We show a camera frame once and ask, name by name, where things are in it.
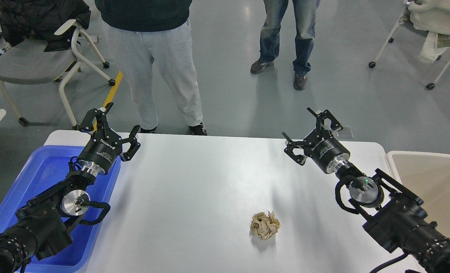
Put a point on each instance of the brown paper ball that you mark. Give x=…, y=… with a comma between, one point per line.
x=265, y=225

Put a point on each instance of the grey chair with white frame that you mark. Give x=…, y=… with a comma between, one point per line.
x=29, y=64

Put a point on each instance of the person in grey sweatpants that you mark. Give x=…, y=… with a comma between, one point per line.
x=141, y=33

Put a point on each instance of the right metal floor plate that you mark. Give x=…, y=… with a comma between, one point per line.
x=345, y=133

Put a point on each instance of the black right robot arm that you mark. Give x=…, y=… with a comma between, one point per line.
x=394, y=215

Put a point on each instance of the beige plastic bin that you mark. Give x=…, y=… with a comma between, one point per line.
x=428, y=176

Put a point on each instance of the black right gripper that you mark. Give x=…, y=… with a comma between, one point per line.
x=327, y=151

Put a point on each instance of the cream garment on chair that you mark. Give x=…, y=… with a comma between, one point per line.
x=432, y=16

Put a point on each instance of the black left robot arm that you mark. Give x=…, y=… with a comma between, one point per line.
x=45, y=223

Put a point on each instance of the black jacket on chair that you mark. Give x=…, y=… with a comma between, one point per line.
x=20, y=18

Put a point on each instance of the yellow floor tape strip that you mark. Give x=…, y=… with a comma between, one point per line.
x=113, y=89

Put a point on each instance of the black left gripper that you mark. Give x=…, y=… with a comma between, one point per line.
x=101, y=152

